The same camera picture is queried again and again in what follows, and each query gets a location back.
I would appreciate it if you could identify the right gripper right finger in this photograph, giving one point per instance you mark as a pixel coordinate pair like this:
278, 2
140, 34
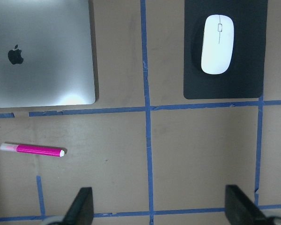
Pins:
240, 210

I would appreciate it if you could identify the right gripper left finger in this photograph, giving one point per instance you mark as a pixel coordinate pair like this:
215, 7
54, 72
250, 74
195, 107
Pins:
81, 212

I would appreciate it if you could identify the pink marker pen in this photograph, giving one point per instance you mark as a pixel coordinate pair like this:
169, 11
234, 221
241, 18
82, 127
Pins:
32, 150

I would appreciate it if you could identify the white computer mouse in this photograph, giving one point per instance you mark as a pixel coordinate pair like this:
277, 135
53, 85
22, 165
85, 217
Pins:
217, 45

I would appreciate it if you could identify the black mousepad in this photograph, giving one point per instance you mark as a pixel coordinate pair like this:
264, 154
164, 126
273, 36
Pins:
245, 75

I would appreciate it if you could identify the silver closed laptop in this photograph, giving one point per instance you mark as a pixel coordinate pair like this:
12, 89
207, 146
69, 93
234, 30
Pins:
46, 56

